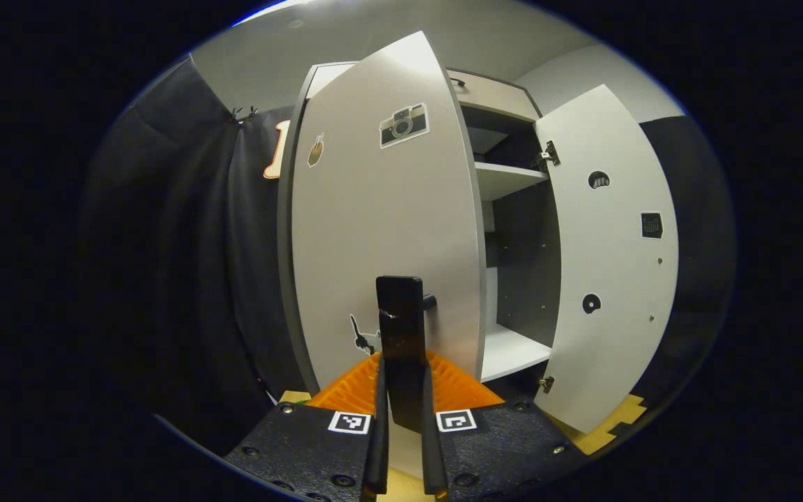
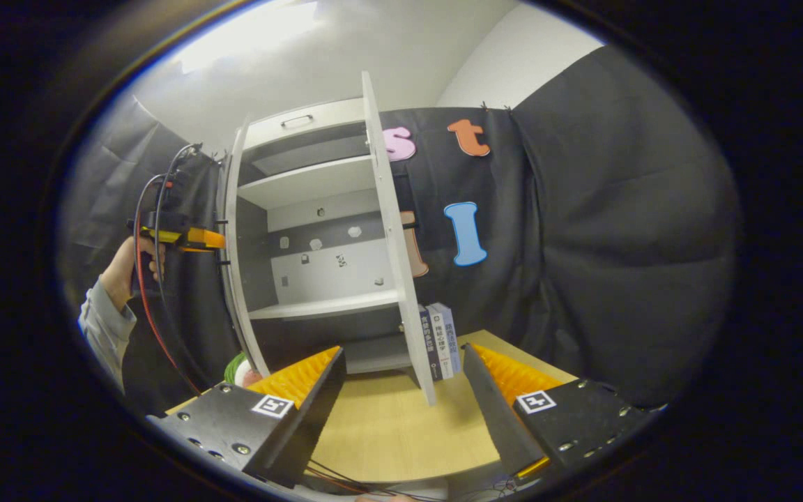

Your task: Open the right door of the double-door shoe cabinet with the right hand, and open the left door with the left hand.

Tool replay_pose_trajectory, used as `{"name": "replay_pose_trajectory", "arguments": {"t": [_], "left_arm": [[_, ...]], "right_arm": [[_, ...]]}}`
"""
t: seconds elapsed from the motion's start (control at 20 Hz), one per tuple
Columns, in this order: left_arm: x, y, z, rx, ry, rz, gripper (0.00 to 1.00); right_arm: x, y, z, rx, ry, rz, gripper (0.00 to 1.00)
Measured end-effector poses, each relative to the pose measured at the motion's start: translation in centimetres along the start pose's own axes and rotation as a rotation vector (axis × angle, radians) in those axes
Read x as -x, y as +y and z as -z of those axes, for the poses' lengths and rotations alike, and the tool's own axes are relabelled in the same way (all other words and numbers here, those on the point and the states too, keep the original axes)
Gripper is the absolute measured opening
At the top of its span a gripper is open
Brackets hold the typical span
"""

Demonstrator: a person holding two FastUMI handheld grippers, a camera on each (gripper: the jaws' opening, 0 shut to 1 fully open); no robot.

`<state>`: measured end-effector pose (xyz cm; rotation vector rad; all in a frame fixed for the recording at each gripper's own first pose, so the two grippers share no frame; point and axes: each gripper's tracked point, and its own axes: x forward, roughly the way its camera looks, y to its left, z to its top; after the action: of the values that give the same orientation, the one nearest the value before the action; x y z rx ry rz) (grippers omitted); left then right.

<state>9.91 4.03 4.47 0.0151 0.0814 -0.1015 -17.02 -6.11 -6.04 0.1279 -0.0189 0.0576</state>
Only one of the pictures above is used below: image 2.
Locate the grey cabinet door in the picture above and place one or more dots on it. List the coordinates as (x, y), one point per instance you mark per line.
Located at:
(391, 230)
(234, 279)

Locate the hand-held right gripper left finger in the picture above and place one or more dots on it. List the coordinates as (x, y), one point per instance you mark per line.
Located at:
(314, 418)

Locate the grey double-door shoe cabinet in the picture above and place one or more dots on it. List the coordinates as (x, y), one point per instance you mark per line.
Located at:
(318, 279)

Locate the green pink plush toy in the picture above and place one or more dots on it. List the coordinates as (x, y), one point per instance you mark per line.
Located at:
(238, 369)

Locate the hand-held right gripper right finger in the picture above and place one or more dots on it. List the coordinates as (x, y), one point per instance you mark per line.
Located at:
(495, 418)

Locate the black backdrop cloth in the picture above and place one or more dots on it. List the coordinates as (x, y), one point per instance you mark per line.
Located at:
(617, 244)

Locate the white cabinet shelf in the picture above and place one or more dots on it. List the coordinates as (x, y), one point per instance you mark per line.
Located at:
(332, 305)
(304, 181)

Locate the dark blue book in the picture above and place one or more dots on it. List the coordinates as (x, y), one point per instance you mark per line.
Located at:
(431, 345)

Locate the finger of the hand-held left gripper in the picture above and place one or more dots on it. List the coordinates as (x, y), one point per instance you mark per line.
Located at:
(206, 239)

